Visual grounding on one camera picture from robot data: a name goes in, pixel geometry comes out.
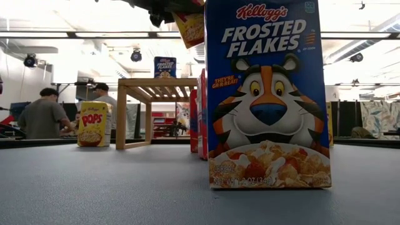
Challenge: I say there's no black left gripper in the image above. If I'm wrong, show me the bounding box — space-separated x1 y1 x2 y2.
146 0 206 28

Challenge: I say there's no yellow Corn Pops cereal box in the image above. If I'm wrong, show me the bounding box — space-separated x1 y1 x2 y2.
326 101 334 148
172 11 206 50
77 101 113 148

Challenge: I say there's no blue Frosted Flakes cereal box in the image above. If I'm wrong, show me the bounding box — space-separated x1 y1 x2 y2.
153 56 178 79
204 0 333 190

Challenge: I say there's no red Froot Loops cereal box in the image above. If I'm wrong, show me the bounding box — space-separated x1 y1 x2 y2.
196 68 209 161
189 89 199 154

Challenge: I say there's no wooden slatted shelf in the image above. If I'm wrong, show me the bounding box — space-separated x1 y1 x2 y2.
115 77 198 151

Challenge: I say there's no overhead light bar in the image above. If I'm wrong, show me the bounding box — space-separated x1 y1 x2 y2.
0 30 400 40

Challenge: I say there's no person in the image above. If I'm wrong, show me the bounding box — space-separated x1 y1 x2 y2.
17 87 74 140
72 111 81 132
92 82 118 131

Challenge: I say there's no white cloth curtain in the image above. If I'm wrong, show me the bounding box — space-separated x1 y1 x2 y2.
124 102 141 140

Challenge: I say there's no black partition panel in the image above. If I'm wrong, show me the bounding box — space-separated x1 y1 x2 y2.
331 100 362 138

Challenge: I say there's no olive green bag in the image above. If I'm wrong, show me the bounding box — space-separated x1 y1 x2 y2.
350 126 378 139

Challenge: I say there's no floral patterned cloth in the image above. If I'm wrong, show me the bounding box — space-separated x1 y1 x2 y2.
359 100 400 141

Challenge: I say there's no grey ceiling duct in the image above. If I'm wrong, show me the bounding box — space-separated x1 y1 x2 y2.
323 17 400 65

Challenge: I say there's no black aluminium table frame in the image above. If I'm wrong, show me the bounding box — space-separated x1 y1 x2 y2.
0 136 400 150

